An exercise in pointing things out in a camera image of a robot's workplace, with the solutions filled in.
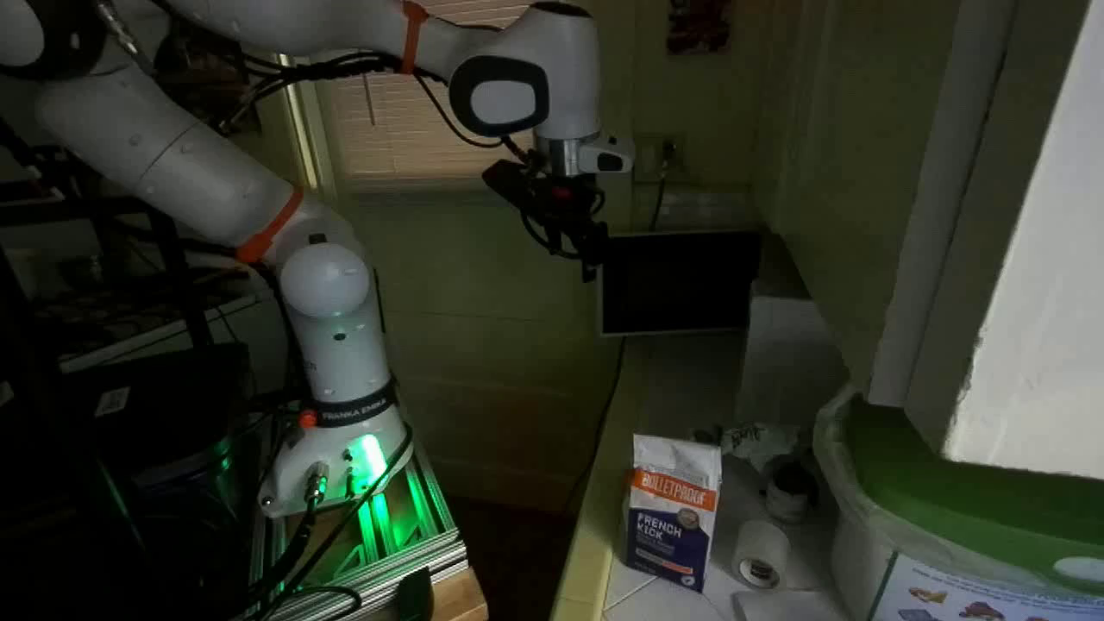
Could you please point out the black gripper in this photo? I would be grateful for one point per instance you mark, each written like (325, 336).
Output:
(558, 213)

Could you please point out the black microwave door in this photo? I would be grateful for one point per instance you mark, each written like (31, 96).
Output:
(677, 281)

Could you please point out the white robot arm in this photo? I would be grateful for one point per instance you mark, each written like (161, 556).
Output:
(99, 98)

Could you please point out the window blind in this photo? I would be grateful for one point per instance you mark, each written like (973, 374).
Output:
(393, 128)

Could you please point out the white blue coffee bag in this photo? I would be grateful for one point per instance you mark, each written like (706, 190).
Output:
(672, 510)

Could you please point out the dark small cup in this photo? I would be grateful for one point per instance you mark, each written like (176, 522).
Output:
(792, 491)

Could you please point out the white tape roll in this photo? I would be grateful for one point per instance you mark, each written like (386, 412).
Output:
(759, 552)

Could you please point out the green lidded white bucket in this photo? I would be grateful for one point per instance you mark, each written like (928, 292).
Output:
(928, 538)

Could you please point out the black equipment rack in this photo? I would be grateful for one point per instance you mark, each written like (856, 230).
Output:
(125, 488)

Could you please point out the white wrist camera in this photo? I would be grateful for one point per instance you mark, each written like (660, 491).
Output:
(600, 155)

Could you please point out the dark red wall decoration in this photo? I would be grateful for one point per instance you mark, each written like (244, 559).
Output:
(698, 24)

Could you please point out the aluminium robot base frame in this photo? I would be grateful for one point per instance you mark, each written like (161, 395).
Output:
(386, 552)

